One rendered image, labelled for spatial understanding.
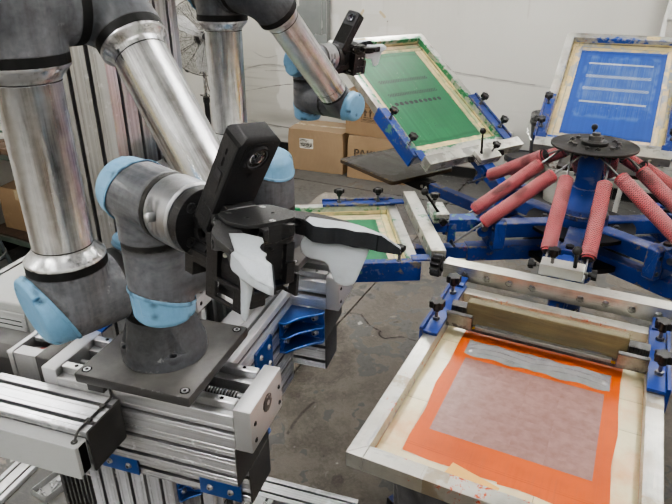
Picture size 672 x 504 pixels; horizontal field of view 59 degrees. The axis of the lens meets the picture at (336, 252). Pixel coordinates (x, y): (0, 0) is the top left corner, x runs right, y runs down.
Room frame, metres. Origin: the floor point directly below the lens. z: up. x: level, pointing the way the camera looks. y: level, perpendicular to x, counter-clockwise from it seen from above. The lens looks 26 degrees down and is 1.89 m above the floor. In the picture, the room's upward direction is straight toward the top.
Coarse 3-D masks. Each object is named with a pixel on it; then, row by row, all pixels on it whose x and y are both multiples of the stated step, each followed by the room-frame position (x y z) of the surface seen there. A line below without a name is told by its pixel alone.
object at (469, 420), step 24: (480, 336) 1.40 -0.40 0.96; (456, 360) 1.28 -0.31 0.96; (480, 360) 1.28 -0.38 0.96; (456, 384) 1.18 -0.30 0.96; (480, 384) 1.18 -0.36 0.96; (504, 384) 1.18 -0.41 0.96; (528, 384) 1.18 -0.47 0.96; (432, 408) 1.10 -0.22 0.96; (456, 408) 1.10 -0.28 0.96; (480, 408) 1.10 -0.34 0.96; (504, 408) 1.10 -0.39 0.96; (432, 432) 1.02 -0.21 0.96; (456, 432) 1.02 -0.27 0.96; (480, 432) 1.02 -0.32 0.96; (504, 432) 1.02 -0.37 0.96; (432, 456) 0.95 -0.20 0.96; (456, 456) 0.95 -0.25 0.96; (480, 456) 0.95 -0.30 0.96; (504, 456) 0.95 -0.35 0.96
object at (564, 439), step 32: (544, 352) 1.32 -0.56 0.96; (544, 384) 1.18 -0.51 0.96; (576, 384) 1.18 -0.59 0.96; (544, 416) 1.07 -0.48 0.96; (576, 416) 1.07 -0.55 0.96; (608, 416) 1.07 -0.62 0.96; (512, 448) 0.97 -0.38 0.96; (544, 448) 0.97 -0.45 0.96; (576, 448) 0.97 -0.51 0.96; (608, 448) 0.97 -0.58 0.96; (512, 480) 0.88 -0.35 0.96; (544, 480) 0.88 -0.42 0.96; (576, 480) 0.88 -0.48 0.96; (608, 480) 0.88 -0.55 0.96
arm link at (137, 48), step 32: (96, 0) 0.82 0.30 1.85; (128, 0) 0.85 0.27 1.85; (96, 32) 0.83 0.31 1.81; (128, 32) 0.82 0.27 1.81; (160, 32) 0.86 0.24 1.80; (128, 64) 0.81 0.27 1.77; (160, 64) 0.81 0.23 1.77; (160, 96) 0.78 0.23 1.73; (192, 96) 0.81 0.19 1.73; (160, 128) 0.77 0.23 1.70; (192, 128) 0.76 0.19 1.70; (192, 160) 0.74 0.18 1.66
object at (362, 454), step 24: (552, 312) 1.47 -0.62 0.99; (576, 312) 1.47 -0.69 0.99; (432, 336) 1.34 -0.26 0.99; (408, 360) 1.24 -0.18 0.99; (408, 384) 1.15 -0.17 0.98; (384, 408) 1.06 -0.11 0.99; (648, 408) 1.06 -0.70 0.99; (360, 432) 0.98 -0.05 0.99; (384, 432) 1.02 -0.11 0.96; (648, 432) 0.98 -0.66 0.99; (360, 456) 0.91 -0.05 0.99; (384, 456) 0.91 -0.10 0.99; (648, 456) 0.91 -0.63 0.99; (408, 480) 0.86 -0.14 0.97; (432, 480) 0.85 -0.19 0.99; (456, 480) 0.85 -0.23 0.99; (648, 480) 0.85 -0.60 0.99
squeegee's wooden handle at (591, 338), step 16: (480, 304) 1.40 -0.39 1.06; (496, 304) 1.39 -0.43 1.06; (480, 320) 1.39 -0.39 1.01; (496, 320) 1.37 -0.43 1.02; (512, 320) 1.35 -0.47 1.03; (528, 320) 1.34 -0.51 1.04; (544, 320) 1.32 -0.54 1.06; (560, 320) 1.31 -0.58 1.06; (528, 336) 1.33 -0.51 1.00; (544, 336) 1.32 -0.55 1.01; (560, 336) 1.30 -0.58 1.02; (576, 336) 1.28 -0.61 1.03; (592, 336) 1.27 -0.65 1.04; (608, 336) 1.25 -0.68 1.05; (624, 336) 1.24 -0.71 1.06; (592, 352) 1.26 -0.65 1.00; (608, 352) 1.25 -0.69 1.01
